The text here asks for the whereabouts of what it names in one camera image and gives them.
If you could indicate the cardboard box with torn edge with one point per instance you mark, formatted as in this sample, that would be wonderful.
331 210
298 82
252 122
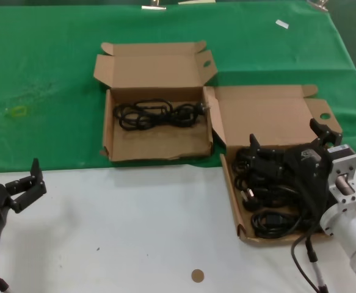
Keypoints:
153 143

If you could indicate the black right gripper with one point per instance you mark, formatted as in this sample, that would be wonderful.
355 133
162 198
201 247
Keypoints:
309 171

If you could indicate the green table cloth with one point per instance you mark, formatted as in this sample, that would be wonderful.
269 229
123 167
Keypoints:
43 61

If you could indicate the round brown sticker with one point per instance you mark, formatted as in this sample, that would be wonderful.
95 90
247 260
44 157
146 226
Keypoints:
197 276

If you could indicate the cardboard box with open lid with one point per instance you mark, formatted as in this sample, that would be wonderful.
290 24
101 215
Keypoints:
263 122

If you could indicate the beige paper sheet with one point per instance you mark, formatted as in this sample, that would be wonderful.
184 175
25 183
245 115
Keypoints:
196 2

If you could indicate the white tape piece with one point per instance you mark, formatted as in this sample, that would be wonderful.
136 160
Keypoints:
282 24

